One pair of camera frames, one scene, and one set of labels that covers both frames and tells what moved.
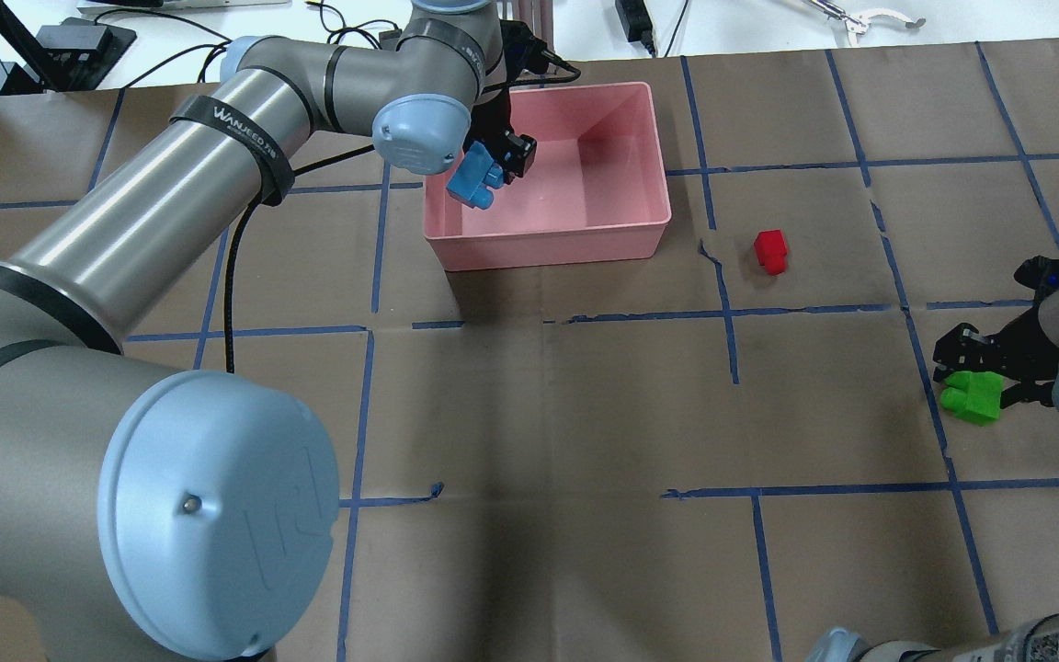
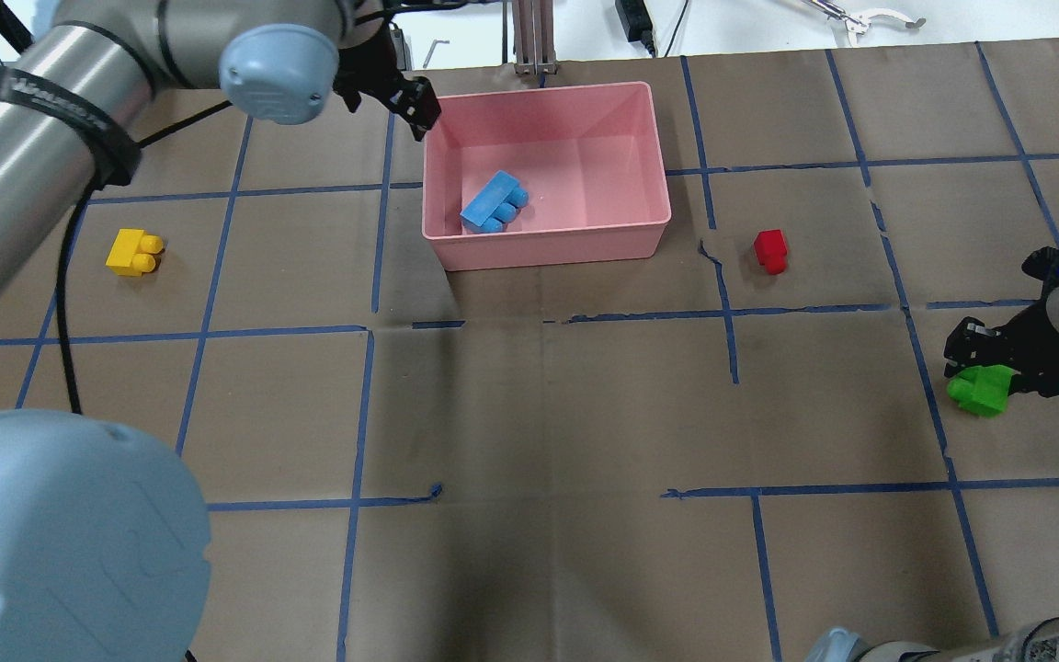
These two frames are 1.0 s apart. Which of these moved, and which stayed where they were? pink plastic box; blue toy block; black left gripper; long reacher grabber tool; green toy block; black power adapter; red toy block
Moved: blue toy block; black left gripper; green toy block
Stayed: long reacher grabber tool; black power adapter; red toy block; pink plastic box
